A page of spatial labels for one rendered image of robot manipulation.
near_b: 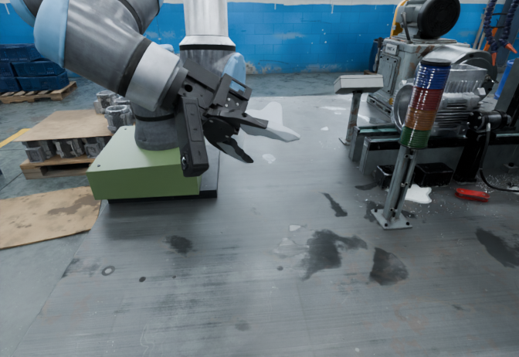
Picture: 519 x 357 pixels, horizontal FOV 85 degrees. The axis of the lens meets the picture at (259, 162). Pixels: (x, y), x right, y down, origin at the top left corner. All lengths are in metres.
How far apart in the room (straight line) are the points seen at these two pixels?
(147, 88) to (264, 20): 6.04
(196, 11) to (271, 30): 5.67
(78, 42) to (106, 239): 0.53
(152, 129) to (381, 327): 0.73
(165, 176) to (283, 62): 5.87
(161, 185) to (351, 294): 0.56
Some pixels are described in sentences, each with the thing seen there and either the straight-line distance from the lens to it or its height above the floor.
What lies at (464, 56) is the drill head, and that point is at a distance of 1.42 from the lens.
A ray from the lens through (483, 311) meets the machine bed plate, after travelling 0.75.
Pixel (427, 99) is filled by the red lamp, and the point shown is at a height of 1.14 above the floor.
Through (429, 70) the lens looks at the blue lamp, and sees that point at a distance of 0.69.
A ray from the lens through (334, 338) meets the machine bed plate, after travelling 0.60.
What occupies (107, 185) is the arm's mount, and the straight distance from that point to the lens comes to 0.90.
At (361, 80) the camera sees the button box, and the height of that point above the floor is 1.06.
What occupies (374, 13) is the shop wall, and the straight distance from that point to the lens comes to 7.04.
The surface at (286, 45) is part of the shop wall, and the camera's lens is 6.52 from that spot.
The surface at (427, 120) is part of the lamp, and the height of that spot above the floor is 1.10.
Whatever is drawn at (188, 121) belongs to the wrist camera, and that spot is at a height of 1.17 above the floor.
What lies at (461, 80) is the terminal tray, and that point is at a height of 1.11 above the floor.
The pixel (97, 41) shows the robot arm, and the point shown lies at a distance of 0.43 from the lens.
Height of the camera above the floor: 1.32
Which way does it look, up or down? 29 degrees down
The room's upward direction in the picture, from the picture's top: straight up
